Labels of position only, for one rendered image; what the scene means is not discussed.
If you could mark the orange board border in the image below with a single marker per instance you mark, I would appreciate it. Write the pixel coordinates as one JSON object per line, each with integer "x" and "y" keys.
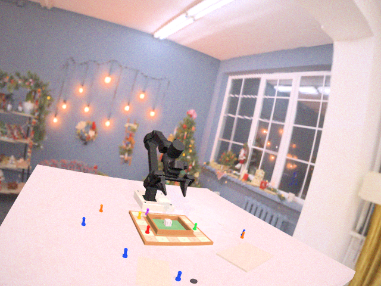
{"x": 166, "y": 243}

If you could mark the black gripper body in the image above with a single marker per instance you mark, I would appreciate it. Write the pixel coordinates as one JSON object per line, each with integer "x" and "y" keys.
{"x": 170, "y": 175}

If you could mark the white die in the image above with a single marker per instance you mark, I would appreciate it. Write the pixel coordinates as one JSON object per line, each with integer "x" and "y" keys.
{"x": 167, "y": 222}

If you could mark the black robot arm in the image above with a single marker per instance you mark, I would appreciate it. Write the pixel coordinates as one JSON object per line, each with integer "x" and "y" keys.
{"x": 170, "y": 150}

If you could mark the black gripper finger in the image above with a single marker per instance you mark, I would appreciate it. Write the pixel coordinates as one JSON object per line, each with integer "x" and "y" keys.
{"x": 184, "y": 186}
{"x": 160, "y": 182}

